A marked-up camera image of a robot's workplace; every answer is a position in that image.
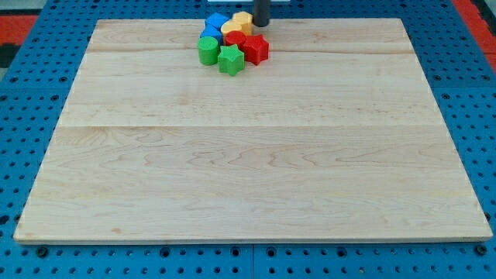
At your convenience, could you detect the green star block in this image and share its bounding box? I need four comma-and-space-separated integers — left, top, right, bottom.
218, 44, 245, 76

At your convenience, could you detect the light wooden board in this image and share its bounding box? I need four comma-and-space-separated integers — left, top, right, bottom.
14, 18, 492, 245

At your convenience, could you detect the red star block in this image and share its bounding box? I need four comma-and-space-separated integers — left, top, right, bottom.
243, 34, 270, 65

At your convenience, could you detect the green cylinder block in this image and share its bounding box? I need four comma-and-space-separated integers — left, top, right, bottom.
197, 36, 219, 66

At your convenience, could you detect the red cylinder block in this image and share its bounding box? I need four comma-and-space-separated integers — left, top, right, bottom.
224, 31, 246, 50

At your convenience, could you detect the yellow cylinder block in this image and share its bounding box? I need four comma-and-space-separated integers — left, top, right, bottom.
220, 20, 243, 37

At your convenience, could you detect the blue block lower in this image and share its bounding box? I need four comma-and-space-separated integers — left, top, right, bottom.
199, 25, 223, 45

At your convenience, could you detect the yellow hexagon block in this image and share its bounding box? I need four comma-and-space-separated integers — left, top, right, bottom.
232, 11, 253, 36

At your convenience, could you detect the blue cube block upper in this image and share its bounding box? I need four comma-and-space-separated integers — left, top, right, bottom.
205, 12, 229, 29

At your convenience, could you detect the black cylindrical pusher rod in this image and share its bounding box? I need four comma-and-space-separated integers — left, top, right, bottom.
253, 0, 271, 27

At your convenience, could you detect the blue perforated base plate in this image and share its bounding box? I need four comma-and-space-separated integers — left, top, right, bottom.
1, 0, 495, 278

